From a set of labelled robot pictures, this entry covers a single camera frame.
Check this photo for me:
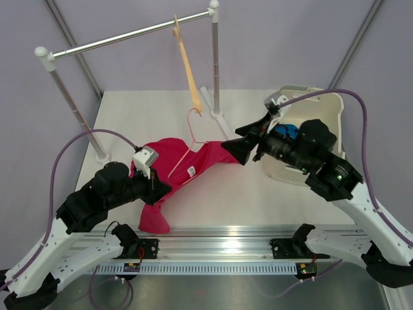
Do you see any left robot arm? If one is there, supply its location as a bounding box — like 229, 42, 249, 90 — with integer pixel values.
1, 162, 172, 309

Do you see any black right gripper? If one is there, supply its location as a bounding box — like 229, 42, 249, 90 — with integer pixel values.
221, 112, 312, 173

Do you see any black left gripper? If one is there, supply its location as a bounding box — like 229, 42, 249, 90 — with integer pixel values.
107, 164, 173, 210

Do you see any cream laundry basket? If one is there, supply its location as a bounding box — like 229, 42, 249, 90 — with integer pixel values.
260, 86, 345, 187

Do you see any pink wire hanger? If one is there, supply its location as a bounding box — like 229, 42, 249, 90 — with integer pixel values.
169, 108, 223, 178

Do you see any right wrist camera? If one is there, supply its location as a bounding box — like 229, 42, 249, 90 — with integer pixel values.
264, 91, 288, 134

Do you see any pink t shirt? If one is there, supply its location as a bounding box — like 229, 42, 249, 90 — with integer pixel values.
138, 138, 238, 234

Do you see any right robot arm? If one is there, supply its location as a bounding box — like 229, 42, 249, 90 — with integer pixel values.
221, 115, 412, 288

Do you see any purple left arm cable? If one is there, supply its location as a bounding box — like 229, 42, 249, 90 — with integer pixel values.
0, 129, 143, 309

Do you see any white slotted cable duct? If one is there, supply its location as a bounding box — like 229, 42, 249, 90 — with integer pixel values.
88, 262, 297, 275

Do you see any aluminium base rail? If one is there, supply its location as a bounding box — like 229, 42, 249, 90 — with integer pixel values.
132, 224, 299, 260

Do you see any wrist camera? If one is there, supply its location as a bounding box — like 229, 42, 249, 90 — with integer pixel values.
132, 145, 159, 180
264, 91, 288, 134

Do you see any beige plastic hanger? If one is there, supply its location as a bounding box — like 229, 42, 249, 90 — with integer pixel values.
172, 14, 203, 115

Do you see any blue t shirt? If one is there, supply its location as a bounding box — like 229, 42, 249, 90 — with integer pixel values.
274, 124, 299, 140

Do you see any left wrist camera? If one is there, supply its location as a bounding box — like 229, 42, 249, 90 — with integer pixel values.
132, 145, 159, 180

